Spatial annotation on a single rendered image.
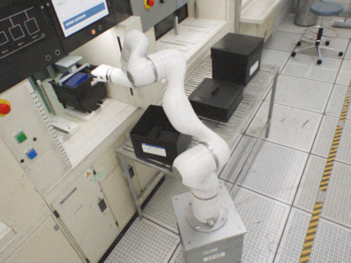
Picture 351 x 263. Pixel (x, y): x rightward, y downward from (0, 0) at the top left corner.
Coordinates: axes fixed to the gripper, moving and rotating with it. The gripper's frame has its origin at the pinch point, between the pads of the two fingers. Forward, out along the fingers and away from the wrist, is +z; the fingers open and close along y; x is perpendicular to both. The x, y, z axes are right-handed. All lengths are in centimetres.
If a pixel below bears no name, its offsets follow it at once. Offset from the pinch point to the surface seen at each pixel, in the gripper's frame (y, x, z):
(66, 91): -10.5, -11.5, 14.0
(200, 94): 43, -33, -45
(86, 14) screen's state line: -3.3, 32.4, -14.5
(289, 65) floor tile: 252, -119, -62
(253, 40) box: 97, -18, -60
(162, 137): 5, -42, -37
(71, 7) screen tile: -10.3, 37.7, -14.4
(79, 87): -7.4, -8.8, 5.4
